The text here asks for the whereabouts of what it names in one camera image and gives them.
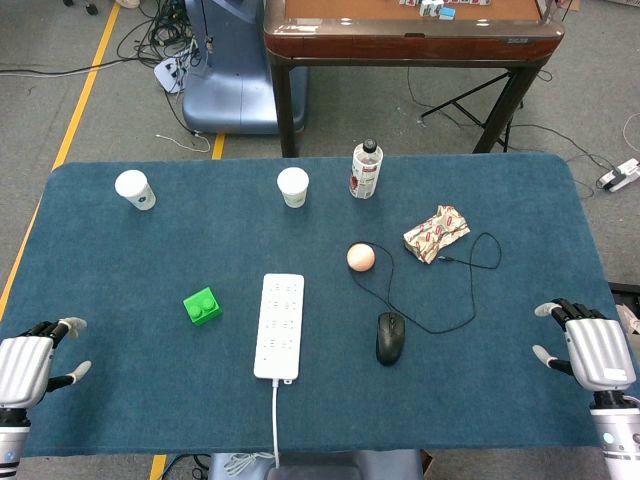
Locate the green toy brick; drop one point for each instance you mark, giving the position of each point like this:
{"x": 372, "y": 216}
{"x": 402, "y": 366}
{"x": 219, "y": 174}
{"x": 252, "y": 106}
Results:
{"x": 201, "y": 306}

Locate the white floor power strip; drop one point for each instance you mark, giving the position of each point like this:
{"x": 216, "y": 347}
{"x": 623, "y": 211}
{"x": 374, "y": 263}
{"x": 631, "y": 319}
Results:
{"x": 170, "y": 75}

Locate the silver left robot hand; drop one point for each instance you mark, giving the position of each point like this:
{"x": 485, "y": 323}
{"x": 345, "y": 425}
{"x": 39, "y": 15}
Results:
{"x": 25, "y": 370}

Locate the white floor strip with plugs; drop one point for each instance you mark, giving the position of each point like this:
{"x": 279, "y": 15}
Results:
{"x": 620, "y": 176}

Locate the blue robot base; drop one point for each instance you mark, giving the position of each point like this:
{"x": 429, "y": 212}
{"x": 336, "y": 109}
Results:
{"x": 225, "y": 85}

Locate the brown mahjong table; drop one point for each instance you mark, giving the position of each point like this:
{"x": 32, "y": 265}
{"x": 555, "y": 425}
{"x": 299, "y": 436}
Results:
{"x": 410, "y": 45}

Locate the plastic bottle black cap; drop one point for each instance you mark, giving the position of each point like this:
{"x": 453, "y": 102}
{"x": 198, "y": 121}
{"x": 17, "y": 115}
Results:
{"x": 366, "y": 172}

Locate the black computer mouse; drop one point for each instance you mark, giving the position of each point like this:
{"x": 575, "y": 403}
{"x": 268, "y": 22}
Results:
{"x": 390, "y": 340}

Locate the mahjong tile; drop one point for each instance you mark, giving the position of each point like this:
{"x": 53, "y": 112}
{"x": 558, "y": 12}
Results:
{"x": 408, "y": 2}
{"x": 427, "y": 7}
{"x": 449, "y": 13}
{"x": 438, "y": 12}

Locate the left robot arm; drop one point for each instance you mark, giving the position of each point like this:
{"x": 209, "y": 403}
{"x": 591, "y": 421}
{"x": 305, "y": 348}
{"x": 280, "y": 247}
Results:
{"x": 11, "y": 445}

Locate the crumpled red white wrapper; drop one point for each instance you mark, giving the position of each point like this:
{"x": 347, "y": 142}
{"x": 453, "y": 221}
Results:
{"x": 436, "y": 232}

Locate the blue table cloth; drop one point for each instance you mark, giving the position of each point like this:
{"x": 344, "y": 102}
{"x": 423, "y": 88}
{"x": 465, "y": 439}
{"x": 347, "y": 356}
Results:
{"x": 150, "y": 250}

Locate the grey own robot base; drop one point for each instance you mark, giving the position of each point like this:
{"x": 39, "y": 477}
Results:
{"x": 315, "y": 465}

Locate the orange ball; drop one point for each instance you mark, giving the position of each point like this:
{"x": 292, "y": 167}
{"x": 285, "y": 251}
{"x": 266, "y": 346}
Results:
{"x": 360, "y": 257}

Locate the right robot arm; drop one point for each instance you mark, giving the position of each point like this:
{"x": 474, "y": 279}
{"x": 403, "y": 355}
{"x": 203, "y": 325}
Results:
{"x": 617, "y": 440}

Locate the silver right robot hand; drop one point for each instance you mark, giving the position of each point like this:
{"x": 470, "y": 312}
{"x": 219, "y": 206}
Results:
{"x": 597, "y": 350}

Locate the paper cup blue flower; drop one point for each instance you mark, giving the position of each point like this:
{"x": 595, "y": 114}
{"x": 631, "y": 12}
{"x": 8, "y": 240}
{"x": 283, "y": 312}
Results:
{"x": 134, "y": 189}

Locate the paper cup green flower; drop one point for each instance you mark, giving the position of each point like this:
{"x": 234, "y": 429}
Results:
{"x": 293, "y": 186}

